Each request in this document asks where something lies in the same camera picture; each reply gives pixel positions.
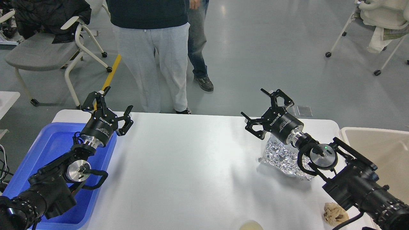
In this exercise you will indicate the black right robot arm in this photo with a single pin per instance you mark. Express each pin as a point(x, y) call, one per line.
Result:
point(350, 177)

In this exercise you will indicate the grey office chair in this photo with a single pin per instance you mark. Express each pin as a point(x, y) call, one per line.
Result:
point(39, 53)

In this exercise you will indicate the crumpled brown paper ball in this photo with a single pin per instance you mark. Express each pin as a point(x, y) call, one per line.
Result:
point(334, 214)

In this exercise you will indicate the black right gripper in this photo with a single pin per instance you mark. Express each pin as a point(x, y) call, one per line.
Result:
point(281, 124)

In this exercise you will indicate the right floor metal plate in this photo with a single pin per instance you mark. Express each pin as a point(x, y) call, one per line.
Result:
point(305, 111)

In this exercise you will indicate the white side table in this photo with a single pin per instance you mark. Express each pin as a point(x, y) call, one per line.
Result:
point(7, 100)

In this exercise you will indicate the crumpled silver foil bag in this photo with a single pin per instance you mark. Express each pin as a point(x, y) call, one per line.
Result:
point(283, 158)

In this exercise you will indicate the blue plastic bin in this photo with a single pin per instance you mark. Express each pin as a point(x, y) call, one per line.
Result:
point(54, 140)

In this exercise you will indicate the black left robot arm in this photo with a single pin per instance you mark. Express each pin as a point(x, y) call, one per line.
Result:
point(53, 187)

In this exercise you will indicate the person in grey sweatpants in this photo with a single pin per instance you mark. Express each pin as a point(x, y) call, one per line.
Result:
point(142, 27)

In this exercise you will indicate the black jacket on chair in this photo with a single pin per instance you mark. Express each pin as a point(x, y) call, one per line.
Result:
point(32, 16)

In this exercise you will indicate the floor metal plate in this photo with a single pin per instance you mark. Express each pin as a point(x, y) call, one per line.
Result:
point(305, 111)
point(292, 110)

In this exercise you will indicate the person in blue jeans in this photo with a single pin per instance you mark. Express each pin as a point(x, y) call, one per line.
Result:
point(196, 42)

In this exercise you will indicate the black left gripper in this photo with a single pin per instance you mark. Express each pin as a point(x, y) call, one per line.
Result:
point(101, 126)

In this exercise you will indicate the left floor metal plate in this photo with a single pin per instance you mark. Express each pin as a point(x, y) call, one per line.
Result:
point(292, 110)

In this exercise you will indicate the pale round cup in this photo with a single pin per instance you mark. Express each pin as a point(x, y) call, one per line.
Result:
point(250, 225)

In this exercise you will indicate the beige plastic bin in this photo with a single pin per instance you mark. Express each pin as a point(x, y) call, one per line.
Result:
point(388, 149)

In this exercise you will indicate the white chair with cloth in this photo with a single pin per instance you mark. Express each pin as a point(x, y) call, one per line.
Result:
point(390, 20)

